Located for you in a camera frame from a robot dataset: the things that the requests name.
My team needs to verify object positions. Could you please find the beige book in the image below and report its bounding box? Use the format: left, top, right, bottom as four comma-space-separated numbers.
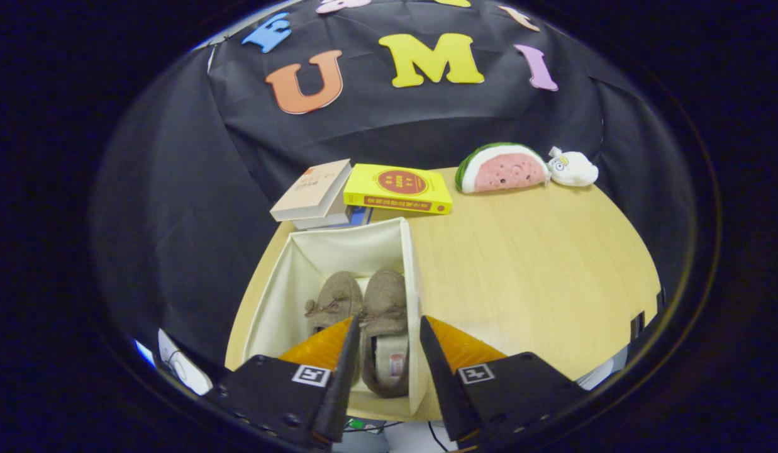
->
270, 159, 352, 222

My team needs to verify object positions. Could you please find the white plastic device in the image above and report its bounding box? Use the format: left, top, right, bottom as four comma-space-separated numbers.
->
157, 328, 213, 396

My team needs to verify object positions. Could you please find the watermelon slice plush toy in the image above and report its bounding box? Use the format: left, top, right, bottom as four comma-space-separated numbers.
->
455, 142, 551, 194

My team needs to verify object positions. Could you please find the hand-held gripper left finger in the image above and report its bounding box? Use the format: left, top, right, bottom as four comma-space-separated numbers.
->
206, 316, 362, 449

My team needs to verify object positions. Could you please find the brown fuzzy shoe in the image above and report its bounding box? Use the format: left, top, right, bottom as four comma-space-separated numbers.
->
360, 269, 409, 398
304, 271, 364, 334

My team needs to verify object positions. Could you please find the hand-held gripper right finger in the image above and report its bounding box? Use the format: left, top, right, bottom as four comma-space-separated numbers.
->
420, 315, 587, 444

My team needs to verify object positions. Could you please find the grey book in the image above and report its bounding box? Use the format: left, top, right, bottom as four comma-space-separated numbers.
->
292, 200, 353, 231

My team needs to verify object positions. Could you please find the white plush toy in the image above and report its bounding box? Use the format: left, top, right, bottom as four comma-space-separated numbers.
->
547, 147, 599, 187

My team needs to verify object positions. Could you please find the yellow book with red circle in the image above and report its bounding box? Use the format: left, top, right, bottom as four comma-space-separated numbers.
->
343, 164, 453, 216

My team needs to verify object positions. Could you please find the cream fabric storage box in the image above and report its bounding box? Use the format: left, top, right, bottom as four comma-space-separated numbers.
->
241, 217, 427, 421

